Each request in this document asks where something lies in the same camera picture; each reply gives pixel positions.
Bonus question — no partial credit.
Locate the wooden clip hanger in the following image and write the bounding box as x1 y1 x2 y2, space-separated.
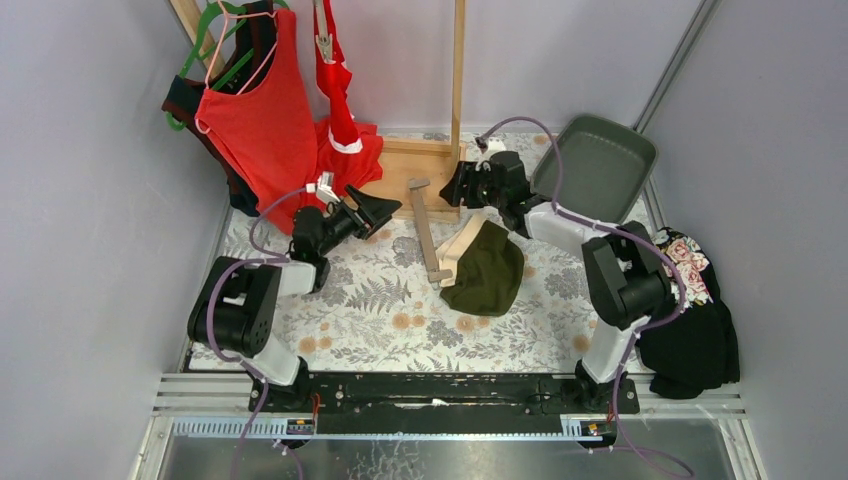
407 178 452 283
313 0 334 64

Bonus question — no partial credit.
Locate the olive green underwear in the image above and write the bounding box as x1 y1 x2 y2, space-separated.
436 214 525 317

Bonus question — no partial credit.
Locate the red underwear with white lettering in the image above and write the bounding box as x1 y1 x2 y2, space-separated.
314 0 363 154

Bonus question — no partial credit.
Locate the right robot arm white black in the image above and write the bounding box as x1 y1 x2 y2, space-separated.
439 151 675 396

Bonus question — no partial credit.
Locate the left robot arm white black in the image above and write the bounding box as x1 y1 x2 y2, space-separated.
187 184 402 387

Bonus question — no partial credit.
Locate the green plastic hanger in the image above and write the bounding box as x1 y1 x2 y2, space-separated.
164 0 293 132

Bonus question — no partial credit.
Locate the wooden clothes rack stand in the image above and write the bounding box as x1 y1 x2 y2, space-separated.
363 1 467 219

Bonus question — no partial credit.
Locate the floral table cloth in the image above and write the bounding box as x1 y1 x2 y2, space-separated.
188 131 657 374

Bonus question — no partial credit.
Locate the grey plastic bin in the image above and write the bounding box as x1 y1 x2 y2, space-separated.
530 114 658 224

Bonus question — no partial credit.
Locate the red tank top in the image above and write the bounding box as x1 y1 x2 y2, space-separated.
195 9 384 234

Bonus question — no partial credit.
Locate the dark striped garment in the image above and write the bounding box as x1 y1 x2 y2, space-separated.
162 1 288 217

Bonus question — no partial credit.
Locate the black floral garment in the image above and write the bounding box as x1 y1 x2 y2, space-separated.
637 227 741 400

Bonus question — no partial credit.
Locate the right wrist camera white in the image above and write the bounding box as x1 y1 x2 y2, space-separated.
475 136 507 163

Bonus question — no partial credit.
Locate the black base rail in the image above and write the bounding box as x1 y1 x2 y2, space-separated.
248 372 640 436

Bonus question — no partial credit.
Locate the pink wire hanger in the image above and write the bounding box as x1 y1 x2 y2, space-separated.
172 1 288 141

